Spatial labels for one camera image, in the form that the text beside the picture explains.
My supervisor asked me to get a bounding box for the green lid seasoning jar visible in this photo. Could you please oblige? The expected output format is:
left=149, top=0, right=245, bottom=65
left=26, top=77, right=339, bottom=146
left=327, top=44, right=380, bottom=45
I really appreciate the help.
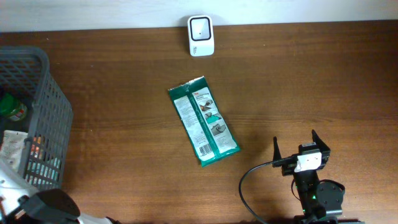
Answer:
left=1, top=93, right=28, bottom=121

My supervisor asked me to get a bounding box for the green glove package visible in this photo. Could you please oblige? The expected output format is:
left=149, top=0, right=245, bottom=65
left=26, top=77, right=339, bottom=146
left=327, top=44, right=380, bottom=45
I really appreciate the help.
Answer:
left=168, top=77, right=241, bottom=167

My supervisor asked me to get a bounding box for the white cream tube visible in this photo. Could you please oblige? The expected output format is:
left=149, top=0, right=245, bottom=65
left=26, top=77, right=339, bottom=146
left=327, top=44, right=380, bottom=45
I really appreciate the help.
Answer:
left=1, top=130, right=28, bottom=172

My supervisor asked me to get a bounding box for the white barcode scanner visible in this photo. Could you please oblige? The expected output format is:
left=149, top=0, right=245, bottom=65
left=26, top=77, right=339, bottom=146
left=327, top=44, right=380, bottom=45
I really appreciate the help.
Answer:
left=187, top=15, right=215, bottom=57

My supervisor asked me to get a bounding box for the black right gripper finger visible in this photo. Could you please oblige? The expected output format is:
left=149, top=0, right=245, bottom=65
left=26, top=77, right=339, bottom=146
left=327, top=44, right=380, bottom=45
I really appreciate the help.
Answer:
left=312, top=129, right=330, bottom=152
left=272, top=136, right=282, bottom=167

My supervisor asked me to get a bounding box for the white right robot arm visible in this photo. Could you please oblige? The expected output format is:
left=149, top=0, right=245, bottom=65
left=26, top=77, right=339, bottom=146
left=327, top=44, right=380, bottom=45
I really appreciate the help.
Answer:
left=272, top=130, right=361, bottom=224

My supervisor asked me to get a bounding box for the grey plastic basket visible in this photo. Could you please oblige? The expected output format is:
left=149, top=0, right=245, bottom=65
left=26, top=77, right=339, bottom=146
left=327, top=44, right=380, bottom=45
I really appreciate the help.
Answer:
left=1, top=46, right=73, bottom=190

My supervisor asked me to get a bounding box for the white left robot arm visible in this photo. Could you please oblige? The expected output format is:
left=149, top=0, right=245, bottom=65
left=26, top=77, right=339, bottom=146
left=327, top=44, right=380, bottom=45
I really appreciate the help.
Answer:
left=1, top=159, right=119, bottom=224

